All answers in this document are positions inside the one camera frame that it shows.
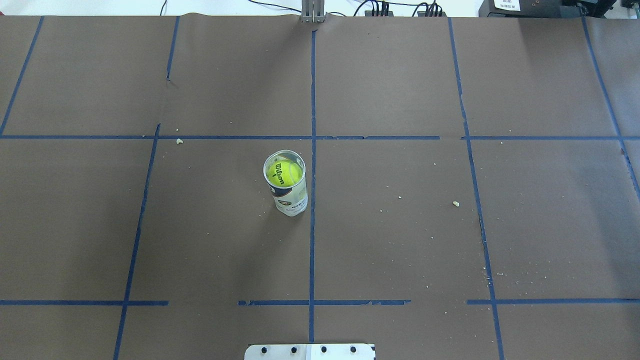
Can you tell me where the clear tennis ball can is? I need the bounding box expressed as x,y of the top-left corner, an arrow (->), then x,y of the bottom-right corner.
262,149 -> 309,217

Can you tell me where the yellow Wilson tennis ball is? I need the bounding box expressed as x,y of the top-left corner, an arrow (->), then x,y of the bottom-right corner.
266,159 -> 304,188

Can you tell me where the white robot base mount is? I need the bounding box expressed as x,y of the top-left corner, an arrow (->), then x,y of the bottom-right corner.
244,342 -> 377,360

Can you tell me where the grey aluminium camera post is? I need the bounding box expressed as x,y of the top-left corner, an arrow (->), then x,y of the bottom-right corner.
300,0 -> 327,23

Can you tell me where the black equipment box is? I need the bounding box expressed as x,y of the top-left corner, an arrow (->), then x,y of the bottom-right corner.
478,0 -> 616,19

